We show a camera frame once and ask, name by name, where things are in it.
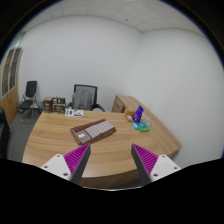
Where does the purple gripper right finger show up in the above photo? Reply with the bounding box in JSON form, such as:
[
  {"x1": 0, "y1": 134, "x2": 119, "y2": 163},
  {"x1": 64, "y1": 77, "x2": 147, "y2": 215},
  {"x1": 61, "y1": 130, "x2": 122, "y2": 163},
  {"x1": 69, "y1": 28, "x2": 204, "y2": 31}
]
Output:
[{"x1": 131, "y1": 144, "x2": 180, "y2": 185}]

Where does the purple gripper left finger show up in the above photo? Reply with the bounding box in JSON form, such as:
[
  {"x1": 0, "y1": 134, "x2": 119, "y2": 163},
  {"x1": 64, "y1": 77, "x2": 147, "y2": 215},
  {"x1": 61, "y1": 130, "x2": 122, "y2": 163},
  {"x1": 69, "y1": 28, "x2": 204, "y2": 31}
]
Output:
[{"x1": 41, "y1": 144, "x2": 91, "y2": 185}]

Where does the wooden office desk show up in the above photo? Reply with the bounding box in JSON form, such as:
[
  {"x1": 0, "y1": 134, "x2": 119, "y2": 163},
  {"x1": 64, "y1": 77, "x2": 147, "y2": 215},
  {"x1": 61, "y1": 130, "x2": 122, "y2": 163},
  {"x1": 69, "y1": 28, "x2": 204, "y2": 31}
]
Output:
[{"x1": 21, "y1": 94, "x2": 183, "y2": 189}]

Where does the green small box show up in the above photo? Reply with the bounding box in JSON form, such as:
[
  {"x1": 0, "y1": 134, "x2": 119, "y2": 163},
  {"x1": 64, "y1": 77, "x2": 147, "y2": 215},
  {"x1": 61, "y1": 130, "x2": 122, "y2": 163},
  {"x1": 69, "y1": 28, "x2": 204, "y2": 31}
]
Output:
[{"x1": 138, "y1": 125, "x2": 150, "y2": 132}]

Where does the blue small box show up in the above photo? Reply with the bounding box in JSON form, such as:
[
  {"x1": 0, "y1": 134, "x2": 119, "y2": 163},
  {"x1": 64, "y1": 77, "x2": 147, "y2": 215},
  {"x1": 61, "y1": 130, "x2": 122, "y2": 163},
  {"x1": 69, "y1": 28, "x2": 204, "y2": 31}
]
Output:
[{"x1": 132, "y1": 123, "x2": 139, "y2": 130}]

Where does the purple standing card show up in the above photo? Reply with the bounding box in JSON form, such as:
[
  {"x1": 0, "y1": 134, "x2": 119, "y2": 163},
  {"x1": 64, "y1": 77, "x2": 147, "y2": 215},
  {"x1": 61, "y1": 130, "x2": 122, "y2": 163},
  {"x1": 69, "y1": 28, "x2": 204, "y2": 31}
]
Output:
[{"x1": 132, "y1": 105, "x2": 144, "y2": 122}]

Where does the white green flat box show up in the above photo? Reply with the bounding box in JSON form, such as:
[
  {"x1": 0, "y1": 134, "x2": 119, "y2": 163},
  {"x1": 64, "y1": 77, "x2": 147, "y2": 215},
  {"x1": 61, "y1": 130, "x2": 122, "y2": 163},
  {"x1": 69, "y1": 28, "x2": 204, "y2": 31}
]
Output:
[{"x1": 65, "y1": 109, "x2": 84, "y2": 117}]

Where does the orange small box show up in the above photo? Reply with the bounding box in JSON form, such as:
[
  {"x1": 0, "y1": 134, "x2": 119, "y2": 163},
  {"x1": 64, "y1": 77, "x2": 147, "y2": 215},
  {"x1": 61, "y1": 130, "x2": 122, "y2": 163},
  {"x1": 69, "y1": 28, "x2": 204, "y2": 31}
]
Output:
[{"x1": 124, "y1": 110, "x2": 135, "y2": 117}]

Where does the brown cardboard box right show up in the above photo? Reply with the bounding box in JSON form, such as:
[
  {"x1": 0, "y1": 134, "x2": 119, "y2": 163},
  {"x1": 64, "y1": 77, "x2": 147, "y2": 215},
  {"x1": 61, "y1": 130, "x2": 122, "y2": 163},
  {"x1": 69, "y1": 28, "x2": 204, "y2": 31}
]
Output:
[{"x1": 52, "y1": 97, "x2": 66, "y2": 113}]

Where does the brown cardboard box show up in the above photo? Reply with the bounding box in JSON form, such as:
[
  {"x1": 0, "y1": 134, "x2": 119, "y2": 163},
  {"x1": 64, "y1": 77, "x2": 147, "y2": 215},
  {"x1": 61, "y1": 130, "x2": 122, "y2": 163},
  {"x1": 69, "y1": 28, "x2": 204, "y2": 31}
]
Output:
[
  {"x1": 52, "y1": 97, "x2": 66, "y2": 113},
  {"x1": 43, "y1": 97, "x2": 53, "y2": 113}
]

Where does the brown cardboard box left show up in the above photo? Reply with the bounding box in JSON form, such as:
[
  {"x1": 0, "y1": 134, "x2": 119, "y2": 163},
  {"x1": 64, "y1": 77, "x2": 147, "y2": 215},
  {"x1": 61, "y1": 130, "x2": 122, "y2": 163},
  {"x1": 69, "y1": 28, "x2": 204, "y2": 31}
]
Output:
[{"x1": 43, "y1": 97, "x2": 53, "y2": 113}]

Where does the black mesh office chair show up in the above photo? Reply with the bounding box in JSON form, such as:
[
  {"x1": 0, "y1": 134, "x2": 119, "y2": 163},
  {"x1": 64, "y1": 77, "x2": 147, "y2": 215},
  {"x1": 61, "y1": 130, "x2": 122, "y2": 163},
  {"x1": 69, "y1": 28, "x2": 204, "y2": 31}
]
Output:
[{"x1": 67, "y1": 84, "x2": 105, "y2": 112}]

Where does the black folding visitor chair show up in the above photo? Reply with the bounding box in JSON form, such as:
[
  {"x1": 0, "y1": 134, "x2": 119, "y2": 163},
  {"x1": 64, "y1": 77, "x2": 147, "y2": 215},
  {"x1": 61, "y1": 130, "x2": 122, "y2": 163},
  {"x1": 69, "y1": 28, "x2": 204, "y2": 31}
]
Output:
[{"x1": 18, "y1": 80, "x2": 38, "y2": 124}]

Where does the black chair at left edge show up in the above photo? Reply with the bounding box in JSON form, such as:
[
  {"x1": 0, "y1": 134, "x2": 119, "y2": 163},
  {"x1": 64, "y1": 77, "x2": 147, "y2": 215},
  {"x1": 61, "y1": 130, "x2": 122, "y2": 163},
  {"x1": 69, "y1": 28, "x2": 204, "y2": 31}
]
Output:
[{"x1": 0, "y1": 107, "x2": 11, "y2": 159}]

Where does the wooden glass-door cabinet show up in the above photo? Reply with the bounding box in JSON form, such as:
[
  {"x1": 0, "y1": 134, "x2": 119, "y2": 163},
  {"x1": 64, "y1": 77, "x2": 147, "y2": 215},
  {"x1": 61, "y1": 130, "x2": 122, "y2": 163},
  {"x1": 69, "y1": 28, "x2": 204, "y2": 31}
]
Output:
[{"x1": 0, "y1": 48, "x2": 22, "y2": 123}]

